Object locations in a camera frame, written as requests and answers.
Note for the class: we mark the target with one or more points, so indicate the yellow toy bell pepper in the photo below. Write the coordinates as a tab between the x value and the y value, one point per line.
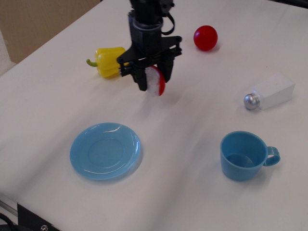
106	61

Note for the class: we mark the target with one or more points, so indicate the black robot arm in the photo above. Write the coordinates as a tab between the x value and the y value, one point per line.
152	12

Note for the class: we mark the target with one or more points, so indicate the aluminium table frame rail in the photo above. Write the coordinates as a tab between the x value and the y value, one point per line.
8	207

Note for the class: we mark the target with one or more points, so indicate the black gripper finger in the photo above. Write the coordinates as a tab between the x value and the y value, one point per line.
166	67
139	77

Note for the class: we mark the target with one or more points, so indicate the black corner bracket with screw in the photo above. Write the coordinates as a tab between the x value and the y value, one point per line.
32	221

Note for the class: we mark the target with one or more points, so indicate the blue plastic plate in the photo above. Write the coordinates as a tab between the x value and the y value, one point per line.
105	151

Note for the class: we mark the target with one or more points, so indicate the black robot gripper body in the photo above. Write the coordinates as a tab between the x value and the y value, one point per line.
148	47

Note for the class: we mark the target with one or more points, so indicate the white salt shaker silver cap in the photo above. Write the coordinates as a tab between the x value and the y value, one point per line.
272	91

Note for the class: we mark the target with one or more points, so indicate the red plastic ball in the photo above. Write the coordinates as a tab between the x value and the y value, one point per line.
205	38

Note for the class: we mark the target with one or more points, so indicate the blue plastic cup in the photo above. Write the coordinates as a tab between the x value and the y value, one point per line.
243	154

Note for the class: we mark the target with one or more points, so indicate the red and white toy sushi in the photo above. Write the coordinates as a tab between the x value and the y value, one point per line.
155	81

